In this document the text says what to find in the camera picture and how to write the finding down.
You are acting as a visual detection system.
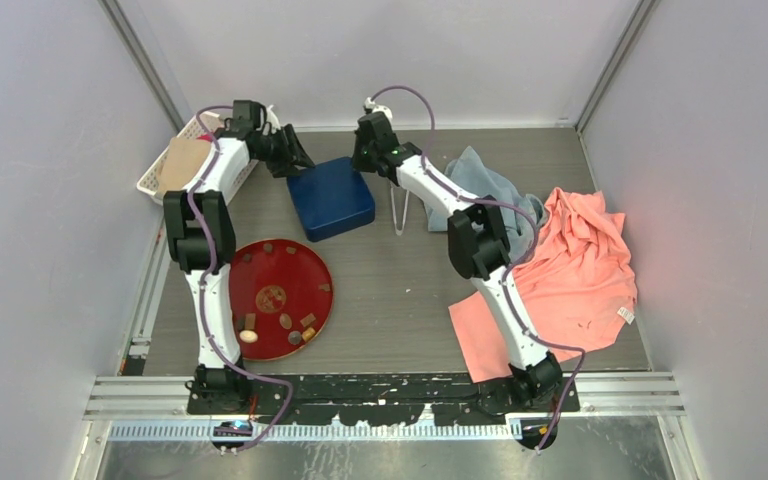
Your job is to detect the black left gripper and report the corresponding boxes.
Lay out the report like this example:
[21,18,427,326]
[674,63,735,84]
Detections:
[254,125,314,178]

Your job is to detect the blue tin lid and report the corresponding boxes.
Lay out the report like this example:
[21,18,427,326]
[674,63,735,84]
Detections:
[286,157,376,242]

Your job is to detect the metal tongs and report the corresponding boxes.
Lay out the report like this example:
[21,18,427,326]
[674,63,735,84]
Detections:
[389,185,411,236]

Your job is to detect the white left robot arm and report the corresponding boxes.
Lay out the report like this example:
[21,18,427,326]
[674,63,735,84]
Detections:
[162,100,314,413]

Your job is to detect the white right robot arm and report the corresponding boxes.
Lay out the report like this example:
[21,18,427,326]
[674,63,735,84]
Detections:
[351,107,563,411]

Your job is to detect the caramel cube chocolate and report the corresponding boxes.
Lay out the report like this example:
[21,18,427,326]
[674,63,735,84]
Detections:
[302,327,317,342]

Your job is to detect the white oval chocolate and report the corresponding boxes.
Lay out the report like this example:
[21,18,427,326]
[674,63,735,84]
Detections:
[239,329,259,344]

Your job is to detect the beige cloth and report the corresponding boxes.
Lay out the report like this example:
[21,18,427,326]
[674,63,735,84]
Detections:
[156,137,212,199]

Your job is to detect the red round tray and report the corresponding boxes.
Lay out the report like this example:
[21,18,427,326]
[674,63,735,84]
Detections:
[229,238,335,361]

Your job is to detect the light blue denim cloth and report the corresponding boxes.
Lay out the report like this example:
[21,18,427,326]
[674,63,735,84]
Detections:
[443,146,549,241]

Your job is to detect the pink cloth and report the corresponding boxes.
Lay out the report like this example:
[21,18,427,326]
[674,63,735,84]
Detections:
[448,186,638,384]

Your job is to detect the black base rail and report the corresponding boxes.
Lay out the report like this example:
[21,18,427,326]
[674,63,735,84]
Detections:
[185,373,580,427]

